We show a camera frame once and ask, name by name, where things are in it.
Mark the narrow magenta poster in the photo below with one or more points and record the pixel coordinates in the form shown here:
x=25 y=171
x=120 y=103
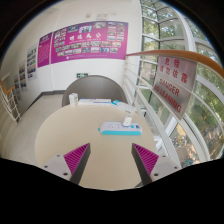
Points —
x=44 y=50

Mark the white photo poster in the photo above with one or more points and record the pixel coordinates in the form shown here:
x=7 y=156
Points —
x=32 y=62
x=22 y=76
x=16 y=86

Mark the white railing with wooden handrail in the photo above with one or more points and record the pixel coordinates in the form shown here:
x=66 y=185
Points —
x=150 y=113

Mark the long flat white box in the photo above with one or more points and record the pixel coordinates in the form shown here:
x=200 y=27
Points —
x=93 y=102

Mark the white-framed glass window wall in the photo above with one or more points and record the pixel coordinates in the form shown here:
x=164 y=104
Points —
x=206 y=100

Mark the small white and green box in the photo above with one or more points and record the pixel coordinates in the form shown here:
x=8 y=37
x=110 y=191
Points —
x=73 y=99

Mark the green exit sign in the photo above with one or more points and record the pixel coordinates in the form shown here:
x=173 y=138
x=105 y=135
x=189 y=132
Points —
x=82 y=75

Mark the silver red-lettered warning sign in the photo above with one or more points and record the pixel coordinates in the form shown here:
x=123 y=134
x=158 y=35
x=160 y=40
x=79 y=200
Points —
x=175 y=85

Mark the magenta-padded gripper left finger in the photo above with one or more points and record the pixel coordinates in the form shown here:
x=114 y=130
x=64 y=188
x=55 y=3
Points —
x=76 y=160

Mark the white wall-mounted device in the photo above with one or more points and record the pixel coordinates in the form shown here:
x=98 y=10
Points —
x=101 y=15

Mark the large magenta photo poster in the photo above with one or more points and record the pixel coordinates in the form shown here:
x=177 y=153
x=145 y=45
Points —
x=88 y=41

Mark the white stair railing wooden handrail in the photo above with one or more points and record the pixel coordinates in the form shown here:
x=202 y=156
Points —
x=10 y=103

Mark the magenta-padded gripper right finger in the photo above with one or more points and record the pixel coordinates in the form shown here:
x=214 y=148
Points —
x=146 y=160

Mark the white charger block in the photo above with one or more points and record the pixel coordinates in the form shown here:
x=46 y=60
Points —
x=127 y=121

